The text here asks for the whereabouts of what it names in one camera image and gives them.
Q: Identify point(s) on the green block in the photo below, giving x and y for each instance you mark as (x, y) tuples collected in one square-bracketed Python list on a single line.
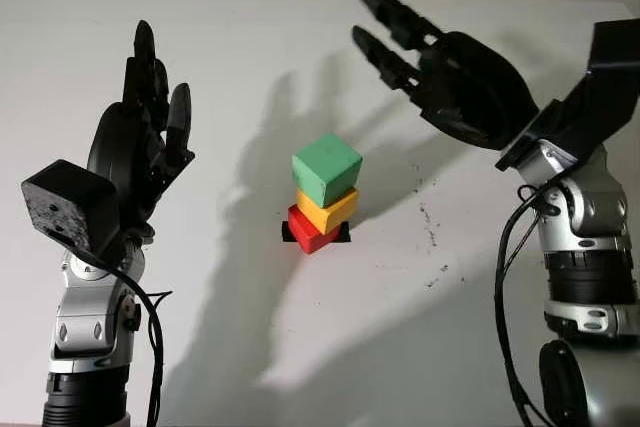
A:
[(325, 167)]

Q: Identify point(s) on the yellow block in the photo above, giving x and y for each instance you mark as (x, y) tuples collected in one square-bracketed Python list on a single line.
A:
[(330, 214)]

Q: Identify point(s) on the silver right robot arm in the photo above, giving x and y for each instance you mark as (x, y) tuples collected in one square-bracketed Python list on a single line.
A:
[(590, 257)]

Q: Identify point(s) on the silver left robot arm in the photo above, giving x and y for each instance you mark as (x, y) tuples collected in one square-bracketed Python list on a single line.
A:
[(85, 327)]

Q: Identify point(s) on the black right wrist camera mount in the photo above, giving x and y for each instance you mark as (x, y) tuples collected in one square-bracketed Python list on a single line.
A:
[(595, 107)]

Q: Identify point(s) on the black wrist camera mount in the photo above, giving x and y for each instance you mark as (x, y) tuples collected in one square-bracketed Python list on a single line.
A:
[(595, 107), (70, 202)]

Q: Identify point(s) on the black tape strip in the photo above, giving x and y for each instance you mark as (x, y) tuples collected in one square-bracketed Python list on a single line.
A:
[(346, 234)]

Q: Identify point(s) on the red block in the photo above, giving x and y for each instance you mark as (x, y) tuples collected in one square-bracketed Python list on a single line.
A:
[(307, 239)]

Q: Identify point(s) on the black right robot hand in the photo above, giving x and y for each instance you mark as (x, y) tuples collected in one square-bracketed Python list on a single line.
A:
[(470, 92)]

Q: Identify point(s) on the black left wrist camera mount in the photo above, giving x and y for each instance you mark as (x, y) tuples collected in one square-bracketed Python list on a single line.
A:
[(70, 202)]

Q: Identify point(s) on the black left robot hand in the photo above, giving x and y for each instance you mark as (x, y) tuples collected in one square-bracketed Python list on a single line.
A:
[(135, 147)]

